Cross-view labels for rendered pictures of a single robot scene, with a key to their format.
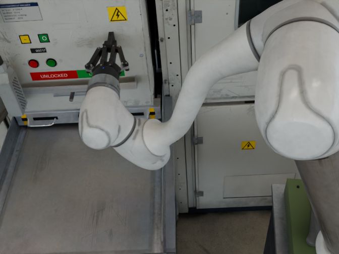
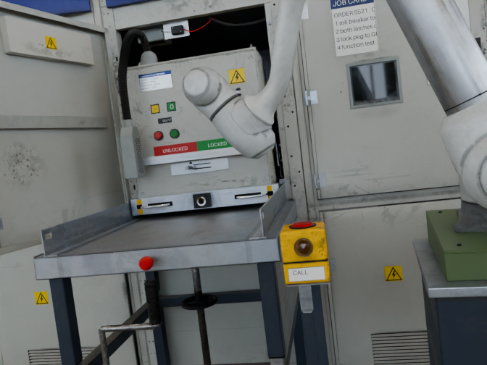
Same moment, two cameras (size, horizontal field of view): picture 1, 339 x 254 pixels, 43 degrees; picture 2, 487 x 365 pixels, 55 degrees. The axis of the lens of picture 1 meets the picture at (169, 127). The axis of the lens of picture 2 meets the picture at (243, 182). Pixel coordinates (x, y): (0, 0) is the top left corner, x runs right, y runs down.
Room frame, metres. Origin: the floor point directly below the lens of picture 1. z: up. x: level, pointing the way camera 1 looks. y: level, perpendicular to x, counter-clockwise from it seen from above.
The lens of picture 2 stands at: (-0.44, -0.05, 1.05)
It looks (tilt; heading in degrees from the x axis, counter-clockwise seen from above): 4 degrees down; 7
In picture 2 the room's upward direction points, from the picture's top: 7 degrees counter-clockwise
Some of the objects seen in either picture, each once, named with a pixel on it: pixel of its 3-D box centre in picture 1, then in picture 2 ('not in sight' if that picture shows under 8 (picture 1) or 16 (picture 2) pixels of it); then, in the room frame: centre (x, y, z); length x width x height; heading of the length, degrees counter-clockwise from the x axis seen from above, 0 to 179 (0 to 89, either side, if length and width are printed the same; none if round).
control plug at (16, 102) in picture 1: (10, 89); (132, 152); (1.11, 0.51, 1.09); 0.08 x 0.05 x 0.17; 177
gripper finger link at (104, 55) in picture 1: (104, 59); not in sight; (1.04, 0.17, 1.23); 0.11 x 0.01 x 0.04; 178
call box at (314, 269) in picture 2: not in sight; (305, 252); (0.41, -0.04, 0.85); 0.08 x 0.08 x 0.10; 87
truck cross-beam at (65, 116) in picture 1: (89, 111); (204, 199); (1.18, 0.30, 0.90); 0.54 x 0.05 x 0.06; 87
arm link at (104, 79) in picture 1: (103, 90); not in sight; (0.90, 0.17, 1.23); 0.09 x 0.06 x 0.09; 87
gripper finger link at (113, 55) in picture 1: (112, 59); not in sight; (1.04, 0.15, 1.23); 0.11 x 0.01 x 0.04; 175
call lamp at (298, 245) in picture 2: not in sight; (303, 248); (0.37, -0.04, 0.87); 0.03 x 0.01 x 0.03; 87
